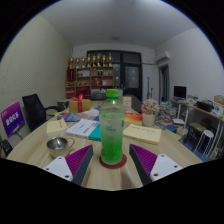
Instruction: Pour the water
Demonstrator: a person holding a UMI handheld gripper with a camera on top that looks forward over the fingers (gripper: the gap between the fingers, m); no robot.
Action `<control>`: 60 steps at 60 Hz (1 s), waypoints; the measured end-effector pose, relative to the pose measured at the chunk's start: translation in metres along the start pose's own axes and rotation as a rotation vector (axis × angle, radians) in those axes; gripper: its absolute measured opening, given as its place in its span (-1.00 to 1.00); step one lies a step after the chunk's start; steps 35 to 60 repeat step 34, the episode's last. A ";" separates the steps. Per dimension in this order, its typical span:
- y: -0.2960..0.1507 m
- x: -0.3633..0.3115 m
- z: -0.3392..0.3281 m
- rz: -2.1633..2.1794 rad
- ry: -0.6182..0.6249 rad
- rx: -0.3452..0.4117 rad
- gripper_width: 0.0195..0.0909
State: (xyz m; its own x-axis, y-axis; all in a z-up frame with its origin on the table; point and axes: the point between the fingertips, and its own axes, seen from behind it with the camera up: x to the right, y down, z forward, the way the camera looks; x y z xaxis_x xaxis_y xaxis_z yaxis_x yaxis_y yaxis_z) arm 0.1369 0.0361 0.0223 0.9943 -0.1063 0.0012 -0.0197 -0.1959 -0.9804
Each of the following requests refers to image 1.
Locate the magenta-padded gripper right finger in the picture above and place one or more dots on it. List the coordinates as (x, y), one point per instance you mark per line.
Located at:
(165, 166)

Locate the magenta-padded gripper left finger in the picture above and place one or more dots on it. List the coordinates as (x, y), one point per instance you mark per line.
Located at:
(60, 166)

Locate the green-capped clear drink bottle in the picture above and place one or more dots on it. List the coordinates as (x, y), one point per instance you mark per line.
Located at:
(112, 133)

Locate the stainless steel cup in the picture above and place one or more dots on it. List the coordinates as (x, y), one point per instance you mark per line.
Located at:
(58, 146)

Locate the large cream book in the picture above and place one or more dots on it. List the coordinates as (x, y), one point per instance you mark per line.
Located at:
(142, 134)

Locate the small cream book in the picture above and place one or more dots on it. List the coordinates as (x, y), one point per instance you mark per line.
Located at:
(56, 127)

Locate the white printed booklet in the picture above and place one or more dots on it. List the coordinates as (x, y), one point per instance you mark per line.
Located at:
(81, 128)

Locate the pile of books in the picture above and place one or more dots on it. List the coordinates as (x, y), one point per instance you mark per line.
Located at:
(170, 121)

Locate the teal book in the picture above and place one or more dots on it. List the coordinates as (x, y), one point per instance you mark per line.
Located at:
(96, 134)

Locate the blue colourful book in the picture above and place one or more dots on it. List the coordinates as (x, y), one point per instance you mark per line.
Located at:
(68, 117)

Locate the flat round red coaster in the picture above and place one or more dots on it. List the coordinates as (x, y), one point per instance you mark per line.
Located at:
(113, 166)

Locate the white round stool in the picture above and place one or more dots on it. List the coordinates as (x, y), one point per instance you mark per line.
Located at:
(207, 134)

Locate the orange book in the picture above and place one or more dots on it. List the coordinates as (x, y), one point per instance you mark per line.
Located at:
(134, 118)

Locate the black backpack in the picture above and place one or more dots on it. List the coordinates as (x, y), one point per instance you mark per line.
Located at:
(5, 147)

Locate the potted pink flowers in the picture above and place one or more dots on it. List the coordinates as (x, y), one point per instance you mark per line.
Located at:
(150, 108)

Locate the black office chair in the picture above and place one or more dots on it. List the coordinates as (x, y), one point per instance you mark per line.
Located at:
(35, 111)

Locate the yellow gift box red ribbon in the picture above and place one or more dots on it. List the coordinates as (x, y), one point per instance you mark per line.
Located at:
(80, 105)

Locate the small round side table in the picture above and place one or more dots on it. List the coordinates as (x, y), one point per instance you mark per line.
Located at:
(63, 101)

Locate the wooden side desk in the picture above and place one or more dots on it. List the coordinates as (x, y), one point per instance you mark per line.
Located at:
(205, 111)

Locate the purple sign board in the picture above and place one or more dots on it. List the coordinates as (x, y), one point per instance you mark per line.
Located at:
(12, 118)

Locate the upright tan carton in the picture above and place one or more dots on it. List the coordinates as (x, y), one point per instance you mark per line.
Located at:
(127, 103)

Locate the black computer monitor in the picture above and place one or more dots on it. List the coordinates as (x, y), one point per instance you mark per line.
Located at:
(180, 91)

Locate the wooden shelf unit with trophies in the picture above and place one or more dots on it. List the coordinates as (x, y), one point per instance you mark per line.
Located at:
(90, 78)

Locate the black framed glass door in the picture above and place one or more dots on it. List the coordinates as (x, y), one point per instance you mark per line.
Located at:
(131, 75)

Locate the white wall air conditioner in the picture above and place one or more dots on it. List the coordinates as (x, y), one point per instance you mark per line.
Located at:
(163, 56)

